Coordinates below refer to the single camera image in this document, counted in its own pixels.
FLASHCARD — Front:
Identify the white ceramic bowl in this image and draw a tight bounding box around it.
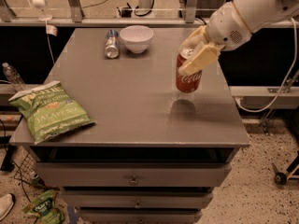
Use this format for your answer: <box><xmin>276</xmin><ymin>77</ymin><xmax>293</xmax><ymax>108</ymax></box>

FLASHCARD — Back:
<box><xmin>120</xmin><ymin>25</ymin><xmax>154</xmax><ymax>53</ymax></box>

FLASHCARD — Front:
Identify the clear plastic water bottle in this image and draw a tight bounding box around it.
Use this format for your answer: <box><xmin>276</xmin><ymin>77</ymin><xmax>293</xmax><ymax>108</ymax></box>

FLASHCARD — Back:
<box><xmin>2</xmin><ymin>63</ymin><xmax>26</xmax><ymax>91</ymax></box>

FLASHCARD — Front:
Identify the top drawer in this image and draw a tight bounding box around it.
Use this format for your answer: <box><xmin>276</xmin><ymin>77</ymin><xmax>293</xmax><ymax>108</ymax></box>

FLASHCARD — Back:
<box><xmin>35</xmin><ymin>163</ymin><xmax>231</xmax><ymax>187</ymax></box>

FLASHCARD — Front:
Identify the drawer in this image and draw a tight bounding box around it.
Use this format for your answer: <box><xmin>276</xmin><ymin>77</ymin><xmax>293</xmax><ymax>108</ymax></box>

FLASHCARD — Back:
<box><xmin>60</xmin><ymin>189</ymin><xmax>213</xmax><ymax>209</ymax></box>
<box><xmin>78</xmin><ymin>209</ymin><xmax>202</xmax><ymax>224</ymax></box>
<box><xmin>35</xmin><ymin>163</ymin><xmax>231</xmax><ymax>187</ymax></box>

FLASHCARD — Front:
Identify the white shoe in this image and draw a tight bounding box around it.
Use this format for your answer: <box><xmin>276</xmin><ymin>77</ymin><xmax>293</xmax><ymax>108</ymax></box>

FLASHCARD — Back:
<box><xmin>0</xmin><ymin>193</ymin><xmax>15</xmax><ymax>221</ymax></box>

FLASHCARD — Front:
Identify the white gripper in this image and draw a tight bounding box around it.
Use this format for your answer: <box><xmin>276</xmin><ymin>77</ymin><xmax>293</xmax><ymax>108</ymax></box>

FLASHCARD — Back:
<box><xmin>178</xmin><ymin>2</ymin><xmax>252</xmax><ymax>77</ymax></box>

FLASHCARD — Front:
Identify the silver blue soda can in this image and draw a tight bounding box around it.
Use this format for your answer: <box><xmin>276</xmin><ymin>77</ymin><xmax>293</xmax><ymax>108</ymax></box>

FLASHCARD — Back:
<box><xmin>105</xmin><ymin>30</ymin><xmax>120</xmax><ymax>59</ymax></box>

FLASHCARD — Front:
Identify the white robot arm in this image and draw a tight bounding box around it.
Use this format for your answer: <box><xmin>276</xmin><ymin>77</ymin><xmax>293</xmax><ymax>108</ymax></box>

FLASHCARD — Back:
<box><xmin>178</xmin><ymin>0</ymin><xmax>299</xmax><ymax>76</ymax></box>

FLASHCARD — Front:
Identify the bottom drawer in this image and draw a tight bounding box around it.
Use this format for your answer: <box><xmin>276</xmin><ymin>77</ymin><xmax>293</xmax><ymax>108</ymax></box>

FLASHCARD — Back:
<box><xmin>78</xmin><ymin>209</ymin><xmax>202</xmax><ymax>224</ymax></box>

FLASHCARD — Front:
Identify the grey drawer cabinet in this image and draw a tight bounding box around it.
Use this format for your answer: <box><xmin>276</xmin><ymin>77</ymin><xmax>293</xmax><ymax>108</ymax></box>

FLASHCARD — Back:
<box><xmin>8</xmin><ymin>27</ymin><xmax>251</xmax><ymax>224</ymax></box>

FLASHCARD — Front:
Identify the green snack bag on floor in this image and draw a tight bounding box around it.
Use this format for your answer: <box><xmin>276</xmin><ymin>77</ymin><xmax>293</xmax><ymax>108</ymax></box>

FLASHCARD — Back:
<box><xmin>23</xmin><ymin>189</ymin><xmax>64</xmax><ymax>224</ymax></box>

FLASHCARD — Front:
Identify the red coke can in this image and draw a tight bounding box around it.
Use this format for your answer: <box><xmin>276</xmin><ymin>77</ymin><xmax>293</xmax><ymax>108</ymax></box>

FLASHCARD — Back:
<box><xmin>175</xmin><ymin>47</ymin><xmax>203</xmax><ymax>94</ymax></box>

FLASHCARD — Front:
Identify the white desk lamp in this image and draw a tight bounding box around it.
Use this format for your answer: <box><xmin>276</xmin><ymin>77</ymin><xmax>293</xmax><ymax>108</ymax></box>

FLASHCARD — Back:
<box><xmin>32</xmin><ymin>0</ymin><xmax>52</xmax><ymax>22</ymax></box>

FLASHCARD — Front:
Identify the green jalapeno chip bag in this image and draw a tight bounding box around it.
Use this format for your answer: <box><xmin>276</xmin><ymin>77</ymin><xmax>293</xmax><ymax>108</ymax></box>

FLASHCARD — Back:
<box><xmin>8</xmin><ymin>81</ymin><xmax>95</xmax><ymax>145</ymax></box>

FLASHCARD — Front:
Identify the middle drawer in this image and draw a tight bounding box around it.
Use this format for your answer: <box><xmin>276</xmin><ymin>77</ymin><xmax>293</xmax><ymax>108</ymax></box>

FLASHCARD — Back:
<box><xmin>60</xmin><ymin>189</ymin><xmax>213</xmax><ymax>209</ymax></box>

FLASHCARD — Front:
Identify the black caster wheel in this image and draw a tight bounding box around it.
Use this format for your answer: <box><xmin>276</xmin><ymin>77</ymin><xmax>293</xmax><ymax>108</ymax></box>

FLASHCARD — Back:
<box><xmin>272</xmin><ymin>164</ymin><xmax>287</xmax><ymax>185</ymax></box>

